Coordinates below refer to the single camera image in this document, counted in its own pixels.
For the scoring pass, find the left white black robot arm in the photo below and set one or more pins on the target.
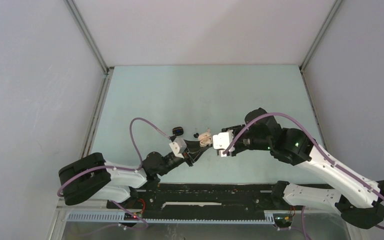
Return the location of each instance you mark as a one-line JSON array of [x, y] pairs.
[[92, 177]]

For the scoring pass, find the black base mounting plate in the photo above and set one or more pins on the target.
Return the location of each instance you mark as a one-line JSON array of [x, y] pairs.
[[206, 202]]

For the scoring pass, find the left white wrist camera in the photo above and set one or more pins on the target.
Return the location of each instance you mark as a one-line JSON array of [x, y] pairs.
[[178, 147]]

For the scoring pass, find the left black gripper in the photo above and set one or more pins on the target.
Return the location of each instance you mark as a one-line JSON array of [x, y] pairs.
[[189, 156]]

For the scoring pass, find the black charging case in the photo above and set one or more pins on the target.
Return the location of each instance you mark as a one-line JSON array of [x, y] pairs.
[[178, 131]]

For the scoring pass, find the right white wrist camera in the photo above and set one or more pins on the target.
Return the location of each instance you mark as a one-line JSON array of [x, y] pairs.
[[221, 142]]

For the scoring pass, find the beige earbud charging case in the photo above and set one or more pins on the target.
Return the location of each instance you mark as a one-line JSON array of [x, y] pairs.
[[205, 139]]

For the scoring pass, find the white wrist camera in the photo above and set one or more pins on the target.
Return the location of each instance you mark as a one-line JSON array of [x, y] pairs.
[[221, 142], [178, 147]]

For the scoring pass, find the left aluminium corner post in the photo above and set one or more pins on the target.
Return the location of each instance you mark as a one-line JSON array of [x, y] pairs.
[[87, 35]]

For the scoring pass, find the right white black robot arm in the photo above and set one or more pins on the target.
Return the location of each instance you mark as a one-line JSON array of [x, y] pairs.
[[358, 200]]

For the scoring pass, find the aluminium frame rail front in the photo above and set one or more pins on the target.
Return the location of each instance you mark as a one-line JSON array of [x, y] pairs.
[[100, 219]]

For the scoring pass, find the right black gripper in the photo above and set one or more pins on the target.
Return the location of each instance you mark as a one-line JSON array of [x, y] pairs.
[[235, 129]]

